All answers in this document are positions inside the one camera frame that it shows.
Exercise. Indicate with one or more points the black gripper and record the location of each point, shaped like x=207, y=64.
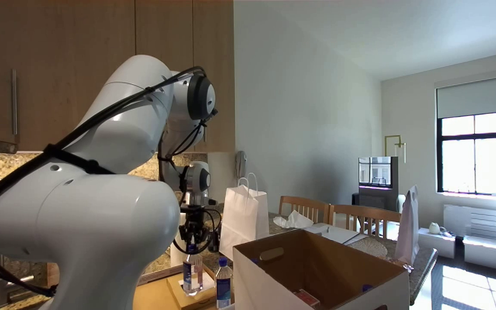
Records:
x=193, y=229

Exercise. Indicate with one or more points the blue capped water bottle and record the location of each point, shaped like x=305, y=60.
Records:
x=192, y=277
x=224, y=289

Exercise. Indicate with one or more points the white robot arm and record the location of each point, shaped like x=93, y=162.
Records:
x=86, y=229

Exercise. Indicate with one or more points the white storage cardboard box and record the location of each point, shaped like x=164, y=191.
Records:
x=259, y=286

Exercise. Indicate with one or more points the small flat brown carton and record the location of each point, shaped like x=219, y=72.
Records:
x=198, y=301

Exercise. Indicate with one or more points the white paper bag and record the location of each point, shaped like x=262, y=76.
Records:
x=241, y=220

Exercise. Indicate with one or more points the crumpled white cloth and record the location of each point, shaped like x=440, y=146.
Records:
x=293, y=220

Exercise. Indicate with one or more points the wooden dining chair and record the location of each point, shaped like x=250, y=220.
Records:
x=369, y=210
x=305, y=202

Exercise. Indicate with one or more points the white papers pile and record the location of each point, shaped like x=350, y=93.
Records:
x=345, y=234

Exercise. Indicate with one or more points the black monitor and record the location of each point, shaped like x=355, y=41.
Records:
x=378, y=172

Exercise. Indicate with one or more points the narrow tall white bag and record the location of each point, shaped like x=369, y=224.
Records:
x=409, y=229

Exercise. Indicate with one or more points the white ottoman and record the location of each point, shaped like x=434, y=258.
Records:
x=434, y=241

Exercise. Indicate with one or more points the black framed window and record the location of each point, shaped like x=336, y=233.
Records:
x=477, y=155

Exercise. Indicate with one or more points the white roller blind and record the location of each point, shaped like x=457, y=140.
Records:
x=481, y=95

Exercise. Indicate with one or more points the white wall phone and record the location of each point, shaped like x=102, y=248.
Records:
x=240, y=164

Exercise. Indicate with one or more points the thin rectangular frame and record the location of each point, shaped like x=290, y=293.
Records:
x=395, y=148

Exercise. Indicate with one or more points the wooden wall cabinet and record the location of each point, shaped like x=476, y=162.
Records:
x=47, y=45

